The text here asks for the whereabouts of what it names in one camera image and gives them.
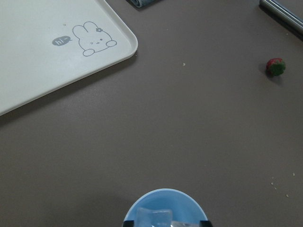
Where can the red strawberry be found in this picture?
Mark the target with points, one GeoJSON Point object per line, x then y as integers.
{"type": "Point", "coordinates": [275, 67]}

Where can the grey folded cloth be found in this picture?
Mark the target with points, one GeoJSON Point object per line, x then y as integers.
{"type": "Point", "coordinates": [141, 3]}

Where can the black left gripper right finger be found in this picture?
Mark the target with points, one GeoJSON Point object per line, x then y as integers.
{"type": "Point", "coordinates": [205, 223]}

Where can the clear ice cube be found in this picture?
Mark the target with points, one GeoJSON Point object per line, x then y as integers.
{"type": "Point", "coordinates": [153, 218]}

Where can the cream rabbit serving tray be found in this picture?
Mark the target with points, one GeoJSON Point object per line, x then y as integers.
{"type": "Point", "coordinates": [48, 44]}

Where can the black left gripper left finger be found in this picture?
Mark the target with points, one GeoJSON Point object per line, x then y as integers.
{"type": "Point", "coordinates": [128, 223]}

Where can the light blue plastic cup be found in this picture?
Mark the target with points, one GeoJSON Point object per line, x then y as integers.
{"type": "Point", "coordinates": [185, 210]}

